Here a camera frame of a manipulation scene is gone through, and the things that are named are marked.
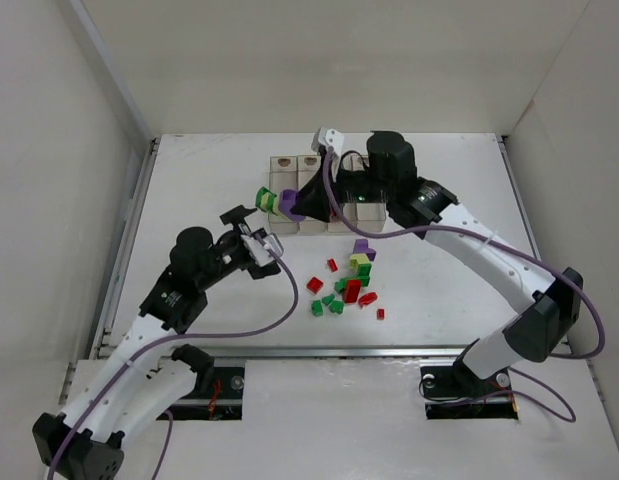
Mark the purple lego brick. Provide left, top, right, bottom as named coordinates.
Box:
left=278, top=189, right=305, bottom=223

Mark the green yellow lego stack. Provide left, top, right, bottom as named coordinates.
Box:
left=255, top=187, right=280, bottom=216

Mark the red square lego brick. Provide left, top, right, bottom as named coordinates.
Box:
left=306, top=277, right=324, bottom=294

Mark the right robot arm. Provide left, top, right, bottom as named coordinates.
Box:
left=292, top=127, right=583, bottom=383

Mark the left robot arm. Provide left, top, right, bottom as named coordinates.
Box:
left=32, top=205, right=283, bottom=479

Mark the purple lego block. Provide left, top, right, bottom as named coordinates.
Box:
left=352, top=238, right=377, bottom=262

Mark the green lego left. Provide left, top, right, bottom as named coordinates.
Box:
left=311, top=300, right=324, bottom=317

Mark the yellow-green lego block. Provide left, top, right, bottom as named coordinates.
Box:
left=349, top=253, right=370, bottom=269

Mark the green lego middle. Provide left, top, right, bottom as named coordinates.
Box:
left=321, top=294, right=335, bottom=306

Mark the green lego right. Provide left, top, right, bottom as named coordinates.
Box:
left=329, top=300, right=344, bottom=315

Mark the green lego under pile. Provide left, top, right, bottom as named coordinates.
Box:
left=334, top=263, right=372, bottom=293

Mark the tall red lego brick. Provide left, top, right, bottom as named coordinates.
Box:
left=342, top=278, right=362, bottom=304

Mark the red slanted lego brick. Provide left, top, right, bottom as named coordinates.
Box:
left=358, top=292, right=378, bottom=308

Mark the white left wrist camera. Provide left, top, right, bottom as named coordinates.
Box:
left=241, top=233, right=284, bottom=267

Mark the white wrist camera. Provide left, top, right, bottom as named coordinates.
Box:
left=241, top=233, right=284, bottom=267
left=311, top=126, right=345, bottom=157

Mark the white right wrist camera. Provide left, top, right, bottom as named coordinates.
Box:
left=311, top=126, right=345, bottom=157

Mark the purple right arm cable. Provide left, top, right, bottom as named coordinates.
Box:
left=322, top=147, right=608, bottom=424

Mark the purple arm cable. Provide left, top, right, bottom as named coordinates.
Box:
left=46, top=247, right=301, bottom=480
left=322, top=147, right=608, bottom=424

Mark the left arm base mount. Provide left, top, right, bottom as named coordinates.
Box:
left=181, top=363, right=246, bottom=400

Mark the aluminium front rail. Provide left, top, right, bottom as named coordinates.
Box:
left=98, top=344, right=573, bottom=359

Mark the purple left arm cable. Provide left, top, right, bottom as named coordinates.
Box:
left=46, top=247, right=301, bottom=480

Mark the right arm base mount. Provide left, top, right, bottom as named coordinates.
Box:
left=420, top=362, right=511, bottom=401

